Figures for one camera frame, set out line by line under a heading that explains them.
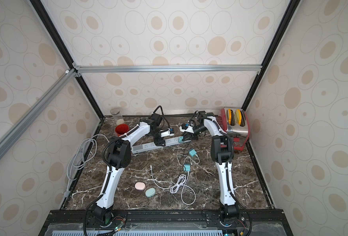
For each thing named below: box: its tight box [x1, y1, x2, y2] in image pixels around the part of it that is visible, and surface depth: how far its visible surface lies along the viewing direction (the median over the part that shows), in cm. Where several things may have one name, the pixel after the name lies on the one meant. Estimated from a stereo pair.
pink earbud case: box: [134, 181, 146, 191], surface depth 85 cm
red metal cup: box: [115, 123, 130, 137], surface depth 100 cm
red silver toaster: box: [214, 107, 251, 151], surface depth 94 cm
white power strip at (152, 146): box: [131, 137, 192, 155], surface depth 102 cm
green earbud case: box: [145, 187, 156, 198], surface depth 82 cm
